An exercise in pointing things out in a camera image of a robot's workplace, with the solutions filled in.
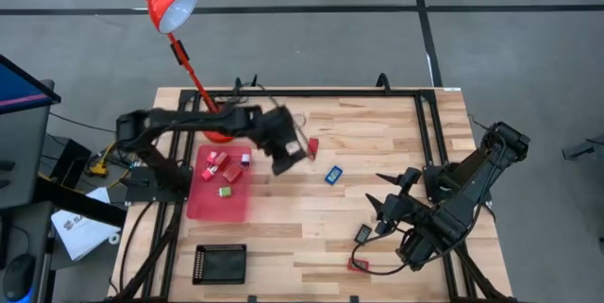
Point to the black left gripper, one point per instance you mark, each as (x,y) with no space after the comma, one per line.
(278,135)

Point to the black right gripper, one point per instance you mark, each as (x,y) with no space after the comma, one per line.
(401,213)

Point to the small red box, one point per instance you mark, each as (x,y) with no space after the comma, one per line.
(313,148)

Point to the magenta and white wall charger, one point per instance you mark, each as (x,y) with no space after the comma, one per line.
(245,159)

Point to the blue box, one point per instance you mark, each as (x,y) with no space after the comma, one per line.
(333,175)

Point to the large red rectangular box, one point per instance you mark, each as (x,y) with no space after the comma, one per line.
(232,173)

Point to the small red block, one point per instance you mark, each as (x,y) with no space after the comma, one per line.
(222,160)

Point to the pinkish red labelled box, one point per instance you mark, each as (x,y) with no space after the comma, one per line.
(212,156)

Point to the green and white wall charger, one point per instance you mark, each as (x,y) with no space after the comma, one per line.
(225,192)

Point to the red wall charger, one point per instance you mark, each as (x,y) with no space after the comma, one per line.
(207,174)

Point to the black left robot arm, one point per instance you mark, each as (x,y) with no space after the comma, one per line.
(198,121)

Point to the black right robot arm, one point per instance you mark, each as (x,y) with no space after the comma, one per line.
(472,185)

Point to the black flat box grey lid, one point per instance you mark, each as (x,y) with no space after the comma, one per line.
(362,233)

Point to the red flat box dark lid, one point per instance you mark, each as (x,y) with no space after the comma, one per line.
(357,264)

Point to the pink translucent plastic tray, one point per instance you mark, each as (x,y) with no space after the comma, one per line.
(212,208)

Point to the black mesh tray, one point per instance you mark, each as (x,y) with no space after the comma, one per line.
(220,265)

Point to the black floor object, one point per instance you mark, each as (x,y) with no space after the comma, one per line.
(582,147)

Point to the black floor box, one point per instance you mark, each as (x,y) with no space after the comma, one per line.
(71,156)

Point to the black desk bar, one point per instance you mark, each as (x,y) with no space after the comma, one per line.
(80,204)

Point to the white printed paper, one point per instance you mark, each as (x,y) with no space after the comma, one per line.
(82,232)

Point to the monitor with blue screen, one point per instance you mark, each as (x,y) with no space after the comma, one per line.
(23,152)

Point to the black computer mouse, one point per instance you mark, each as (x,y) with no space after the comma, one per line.
(19,277)

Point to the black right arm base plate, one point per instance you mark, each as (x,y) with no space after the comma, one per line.
(430,176)

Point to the black aluminium table frame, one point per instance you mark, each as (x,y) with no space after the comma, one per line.
(330,92)

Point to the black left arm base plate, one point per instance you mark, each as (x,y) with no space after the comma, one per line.
(137,190)

